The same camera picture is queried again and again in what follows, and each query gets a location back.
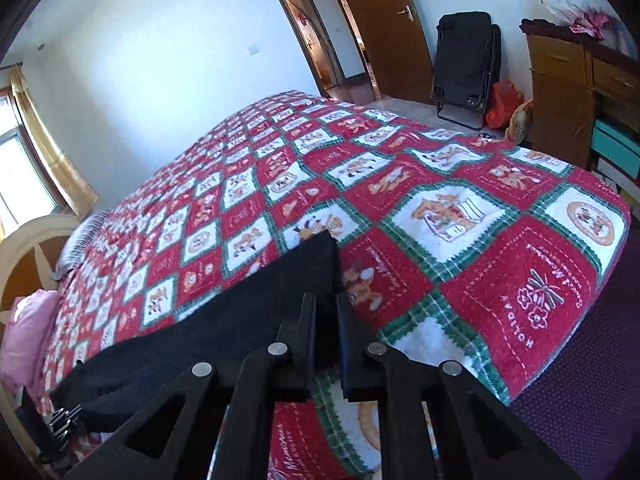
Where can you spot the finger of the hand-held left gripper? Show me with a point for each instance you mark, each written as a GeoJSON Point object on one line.
{"type": "Point", "coordinates": [62, 420]}

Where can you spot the window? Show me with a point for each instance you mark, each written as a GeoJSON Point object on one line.
{"type": "Point", "coordinates": [20, 170]}

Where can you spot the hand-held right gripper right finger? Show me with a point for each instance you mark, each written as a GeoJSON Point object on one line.
{"type": "Point", "coordinates": [348, 355]}

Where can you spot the black pants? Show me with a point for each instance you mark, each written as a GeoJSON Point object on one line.
{"type": "Point", "coordinates": [225, 320]}

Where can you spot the brown wooden door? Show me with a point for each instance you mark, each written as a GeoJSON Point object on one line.
{"type": "Point", "coordinates": [380, 35]}

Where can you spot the yellow patterned curtain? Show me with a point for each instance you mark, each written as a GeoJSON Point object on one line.
{"type": "Point", "coordinates": [50, 160]}

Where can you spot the red checked printed blanket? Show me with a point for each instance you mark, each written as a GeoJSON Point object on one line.
{"type": "Point", "coordinates": [450, 240]}

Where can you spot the yellow printed bag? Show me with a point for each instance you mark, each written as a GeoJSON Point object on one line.
{"type": "Point", "coordinates": [520, 122]}

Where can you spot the pink folded quilt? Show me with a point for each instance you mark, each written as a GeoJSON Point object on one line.
{"type": "Point", "coordinates": [27, 330]}

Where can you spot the teal box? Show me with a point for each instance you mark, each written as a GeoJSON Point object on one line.
{"type": "Point", "coordinates": [617, 147]}

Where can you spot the purple dotted cloth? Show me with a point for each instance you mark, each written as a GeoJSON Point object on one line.
{"type": "Point", "coordinates": [590, 385]}

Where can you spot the white wall switch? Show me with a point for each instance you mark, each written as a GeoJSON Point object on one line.
{"type": "Point", "coordinates": [254, 49]}

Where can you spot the black folding chair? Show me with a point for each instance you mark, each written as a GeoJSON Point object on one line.
{"type": "Point", "coordinates": [462, 60]}

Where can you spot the cream wooden headboard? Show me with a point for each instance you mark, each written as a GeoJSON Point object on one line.
{"type": "Point", "coordinates": [30, 240]}

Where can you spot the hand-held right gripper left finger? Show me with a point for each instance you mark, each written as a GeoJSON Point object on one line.
{"type": "Point", "coordinates": [301, 345]}

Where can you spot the red plastic bag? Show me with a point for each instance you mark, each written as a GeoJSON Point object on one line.
{"type": "Point", "coordinates": [502, 105]}

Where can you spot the pink plastic bag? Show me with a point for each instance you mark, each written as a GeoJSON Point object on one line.
{"type": "Point", "coordinates": [575, 10]}

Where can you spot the brown wooden desk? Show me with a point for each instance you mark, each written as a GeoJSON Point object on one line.
{"type": "Point", "coordinates": [555, 95]}

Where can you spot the striped pillow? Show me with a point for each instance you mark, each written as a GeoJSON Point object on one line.
{"type": "Point", "coordinates": [80, 240]}

